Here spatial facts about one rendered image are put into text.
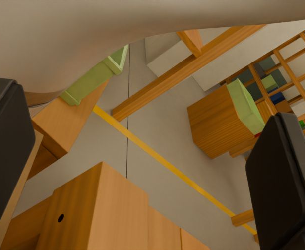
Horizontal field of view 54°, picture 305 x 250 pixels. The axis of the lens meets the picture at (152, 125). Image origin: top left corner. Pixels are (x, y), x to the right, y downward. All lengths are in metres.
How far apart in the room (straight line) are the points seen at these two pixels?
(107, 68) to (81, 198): 0.30
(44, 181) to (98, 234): 1.23
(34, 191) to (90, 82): 1.01
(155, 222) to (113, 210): 0.15
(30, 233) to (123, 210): 0.20
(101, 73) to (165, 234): 0.39
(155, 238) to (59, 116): 0.35
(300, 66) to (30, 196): 8.18
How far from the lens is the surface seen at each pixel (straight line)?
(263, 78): 6.93
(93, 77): 0.73
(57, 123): 0.72
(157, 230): 0.67
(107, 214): 0.54
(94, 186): 0.55
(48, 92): 0.16
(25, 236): 0.69
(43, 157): 0.73
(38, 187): 1.68
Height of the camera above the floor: 1.24
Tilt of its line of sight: 24 degrees down
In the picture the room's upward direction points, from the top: 58 degrees clockwise
